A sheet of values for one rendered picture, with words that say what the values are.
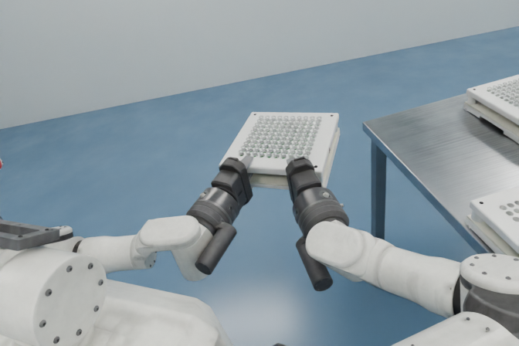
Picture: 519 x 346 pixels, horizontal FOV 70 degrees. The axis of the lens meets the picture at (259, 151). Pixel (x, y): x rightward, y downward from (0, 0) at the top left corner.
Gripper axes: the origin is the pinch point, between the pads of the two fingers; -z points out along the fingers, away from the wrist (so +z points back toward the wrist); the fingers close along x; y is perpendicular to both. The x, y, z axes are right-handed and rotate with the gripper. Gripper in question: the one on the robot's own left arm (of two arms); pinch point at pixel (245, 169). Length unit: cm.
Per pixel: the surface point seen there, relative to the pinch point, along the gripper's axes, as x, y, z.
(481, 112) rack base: 16, 48, -59
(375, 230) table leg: 67, 20, -47
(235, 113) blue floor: 108, -129, -178
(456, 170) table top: 18, 43, -32
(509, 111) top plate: 11, 54, -53
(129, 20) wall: 30, -232, -196
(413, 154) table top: 18, 32, -37
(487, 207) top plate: 11, 50, -12
